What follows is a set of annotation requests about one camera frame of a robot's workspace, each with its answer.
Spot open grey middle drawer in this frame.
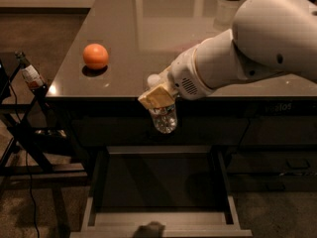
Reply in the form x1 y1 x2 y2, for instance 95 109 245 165
69 146 253 238

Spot dark counter cabinet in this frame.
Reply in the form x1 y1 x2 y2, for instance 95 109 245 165
45 0 317 193

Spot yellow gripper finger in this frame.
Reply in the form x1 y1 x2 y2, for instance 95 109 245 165
159 66 172 83
138 84 178 109

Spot closed dark top drawer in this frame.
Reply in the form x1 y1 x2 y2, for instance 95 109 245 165
71 117 248 147

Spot black cable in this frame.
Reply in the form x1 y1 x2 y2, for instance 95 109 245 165
7 79 42 238

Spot glass soda bottle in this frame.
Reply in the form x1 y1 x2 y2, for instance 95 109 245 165
15 51 47 90

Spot clear plastic water bottle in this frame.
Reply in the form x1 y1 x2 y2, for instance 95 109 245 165
146 73 178 135

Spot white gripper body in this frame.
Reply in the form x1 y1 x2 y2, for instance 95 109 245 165
169 46 213 100

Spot dark right cabinet drawers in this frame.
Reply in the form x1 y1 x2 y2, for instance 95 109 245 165
227 100 317 192

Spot orange fruit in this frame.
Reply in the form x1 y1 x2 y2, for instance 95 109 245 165
82 44 109 69

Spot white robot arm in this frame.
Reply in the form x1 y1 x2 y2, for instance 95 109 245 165
139 0 317 109

